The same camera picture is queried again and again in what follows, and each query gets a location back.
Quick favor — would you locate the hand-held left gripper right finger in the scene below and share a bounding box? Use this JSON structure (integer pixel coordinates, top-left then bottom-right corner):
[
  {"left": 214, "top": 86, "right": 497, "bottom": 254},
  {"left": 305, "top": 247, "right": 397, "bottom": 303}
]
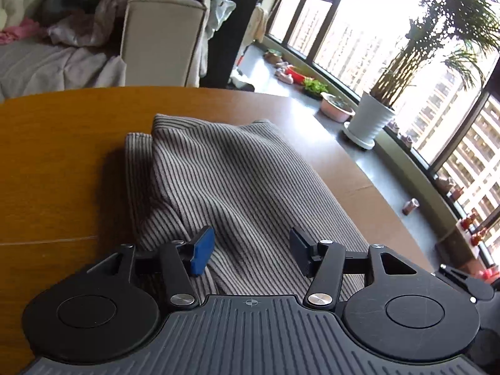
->
[{"left": 289, "top": 227, "right": 427, "bottom": 310}]

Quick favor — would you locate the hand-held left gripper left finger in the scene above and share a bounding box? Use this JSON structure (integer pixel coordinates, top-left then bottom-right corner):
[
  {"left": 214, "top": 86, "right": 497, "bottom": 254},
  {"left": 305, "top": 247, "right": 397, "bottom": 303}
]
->
[{"left": 88, "top": 226, "right": 216, "bottom": 309}]

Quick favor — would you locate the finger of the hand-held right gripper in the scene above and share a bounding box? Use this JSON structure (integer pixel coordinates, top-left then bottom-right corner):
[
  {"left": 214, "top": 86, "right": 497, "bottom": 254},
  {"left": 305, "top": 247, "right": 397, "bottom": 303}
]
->
[{"left": 437, "top": 264, "right": 496, "bottom": 303}]

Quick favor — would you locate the grey striped sweater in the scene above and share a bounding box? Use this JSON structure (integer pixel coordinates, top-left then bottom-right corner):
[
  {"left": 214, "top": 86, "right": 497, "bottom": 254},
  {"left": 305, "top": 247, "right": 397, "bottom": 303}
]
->
[{"left": 124, "top": 113, "right": 391, "bottom": 301}]

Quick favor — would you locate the pink bowl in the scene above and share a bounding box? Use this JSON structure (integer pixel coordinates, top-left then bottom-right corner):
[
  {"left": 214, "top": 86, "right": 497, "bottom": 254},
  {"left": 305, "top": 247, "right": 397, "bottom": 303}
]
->
[{"left": 320, "top": 92, "right": 356, "bottom": 123}]

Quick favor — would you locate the white plant pot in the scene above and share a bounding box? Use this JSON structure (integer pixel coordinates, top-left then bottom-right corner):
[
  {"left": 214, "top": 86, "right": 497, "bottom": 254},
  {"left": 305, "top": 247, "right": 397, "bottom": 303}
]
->
[{"left": 344, "top": 91, "right": 396, "bottom": 150}]

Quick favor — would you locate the small leafy green plant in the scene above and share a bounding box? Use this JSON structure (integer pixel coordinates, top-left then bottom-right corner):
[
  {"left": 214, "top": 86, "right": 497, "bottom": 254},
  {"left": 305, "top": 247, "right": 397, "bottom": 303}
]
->
[{"left": 302, "top": 78, "right": 329, "bottom": 98}]

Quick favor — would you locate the red planter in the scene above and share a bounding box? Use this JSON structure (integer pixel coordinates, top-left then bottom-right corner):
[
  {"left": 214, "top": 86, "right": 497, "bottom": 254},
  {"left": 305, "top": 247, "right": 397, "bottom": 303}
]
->
[{"left": 287, "top": 66, "right": 313, "bottom": 84}]

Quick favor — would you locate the tall green potted plant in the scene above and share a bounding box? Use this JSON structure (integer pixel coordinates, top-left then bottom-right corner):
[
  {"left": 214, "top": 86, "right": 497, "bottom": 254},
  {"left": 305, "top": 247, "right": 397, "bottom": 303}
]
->
[{"left": 369, "top": 0, "right": 500, "bottom": 108}]

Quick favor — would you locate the beige sofa armrest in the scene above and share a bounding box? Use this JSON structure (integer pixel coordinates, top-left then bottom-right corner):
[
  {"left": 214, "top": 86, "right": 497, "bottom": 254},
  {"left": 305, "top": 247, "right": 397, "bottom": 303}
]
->
[{"left": 119, "top": 0, "right": 212, "bottom": 87}]

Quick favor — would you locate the beige hanging cloth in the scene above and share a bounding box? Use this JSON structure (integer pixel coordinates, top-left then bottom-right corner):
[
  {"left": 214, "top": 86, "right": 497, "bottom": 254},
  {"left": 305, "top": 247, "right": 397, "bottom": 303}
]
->
[{"left": 250, "top": 5, "right": 270, "bottom": 43}]

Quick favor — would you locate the grey covered sofa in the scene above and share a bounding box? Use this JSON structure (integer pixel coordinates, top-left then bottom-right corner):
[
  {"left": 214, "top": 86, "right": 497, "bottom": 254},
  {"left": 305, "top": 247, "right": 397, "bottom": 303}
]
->
[{"left": 0, "top": 35, "right": 128, "bottom": 102}]

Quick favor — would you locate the light blue garment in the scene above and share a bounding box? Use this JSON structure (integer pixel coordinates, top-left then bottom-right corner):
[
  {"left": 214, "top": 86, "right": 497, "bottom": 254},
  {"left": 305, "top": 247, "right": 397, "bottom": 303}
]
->
[{"left": 172, "top": 0, "right": 237, "bottom": 40}]

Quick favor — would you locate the white floral cloth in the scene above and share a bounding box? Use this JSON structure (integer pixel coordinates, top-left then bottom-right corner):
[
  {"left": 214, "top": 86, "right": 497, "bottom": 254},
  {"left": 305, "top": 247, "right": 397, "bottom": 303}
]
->
[{"left": 47, "top": 0, "right": 129, "bottom": 48}]

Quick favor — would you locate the pink cloth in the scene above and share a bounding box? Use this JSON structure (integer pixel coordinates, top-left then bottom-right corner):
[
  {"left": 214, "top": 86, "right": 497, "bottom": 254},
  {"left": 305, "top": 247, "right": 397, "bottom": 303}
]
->
[{"left": 0, "top": 17, "right": 42, "bottom": 45}]

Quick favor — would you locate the black window frame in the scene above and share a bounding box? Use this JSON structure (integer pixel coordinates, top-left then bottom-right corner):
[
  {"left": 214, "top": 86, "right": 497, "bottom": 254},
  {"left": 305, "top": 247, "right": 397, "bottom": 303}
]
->
[{"left": 266, "top": 0, "right": 500, "bottom": 278}]

